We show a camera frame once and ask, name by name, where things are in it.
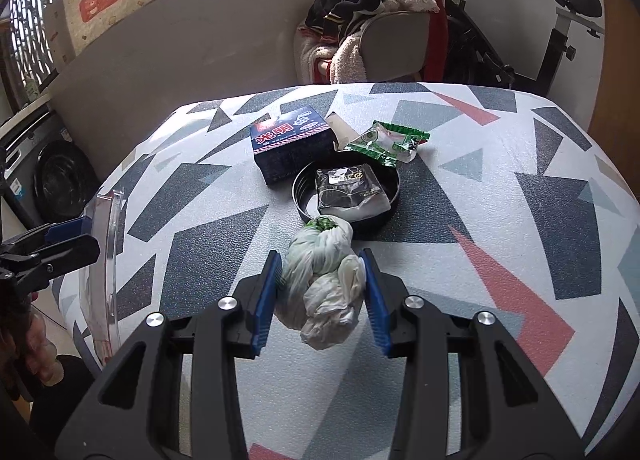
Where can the geometric patterned tablecloth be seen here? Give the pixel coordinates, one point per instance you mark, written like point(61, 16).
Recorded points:
point(500, 240)

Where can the white plastic bag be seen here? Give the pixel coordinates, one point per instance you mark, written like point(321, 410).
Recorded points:
point(320, 285)

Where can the black round bowl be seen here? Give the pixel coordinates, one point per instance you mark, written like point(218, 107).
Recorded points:
point(306, 185)

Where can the white blanket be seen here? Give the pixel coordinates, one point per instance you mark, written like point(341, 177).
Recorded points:
point(312, 58)

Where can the green snack packet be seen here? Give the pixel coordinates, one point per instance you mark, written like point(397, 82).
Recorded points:
point(385, 140)

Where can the person's left hand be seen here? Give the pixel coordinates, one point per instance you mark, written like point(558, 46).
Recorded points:
point(42, 345)

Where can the blue cardboard box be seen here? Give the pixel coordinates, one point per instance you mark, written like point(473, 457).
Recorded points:
point(290, 155)

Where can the white fluffy towel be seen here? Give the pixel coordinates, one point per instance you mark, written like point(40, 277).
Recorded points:
point(345, 60)

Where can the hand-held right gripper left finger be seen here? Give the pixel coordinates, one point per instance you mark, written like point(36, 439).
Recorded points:
point(267, 305)

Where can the clear plastic bin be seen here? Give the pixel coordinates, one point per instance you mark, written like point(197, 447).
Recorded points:
point(102, 250)

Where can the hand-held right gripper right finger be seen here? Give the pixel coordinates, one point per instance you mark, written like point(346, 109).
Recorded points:
point(377, 305)

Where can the grey washing machine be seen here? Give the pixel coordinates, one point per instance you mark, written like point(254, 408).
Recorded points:
point(65, 180)

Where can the wooden panel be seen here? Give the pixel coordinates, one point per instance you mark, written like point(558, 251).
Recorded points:
point(620, 65)

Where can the dark snack packet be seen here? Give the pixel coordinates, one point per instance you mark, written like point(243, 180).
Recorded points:
point(345, 185)

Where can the beige chair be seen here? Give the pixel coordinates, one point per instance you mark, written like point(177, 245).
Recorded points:
point(395, 45)

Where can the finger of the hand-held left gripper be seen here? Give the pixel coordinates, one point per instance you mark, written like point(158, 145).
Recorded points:
point(65, 231)
point(60, 257)

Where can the black clothing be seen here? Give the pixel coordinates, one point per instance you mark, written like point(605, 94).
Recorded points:
point(350, 0)

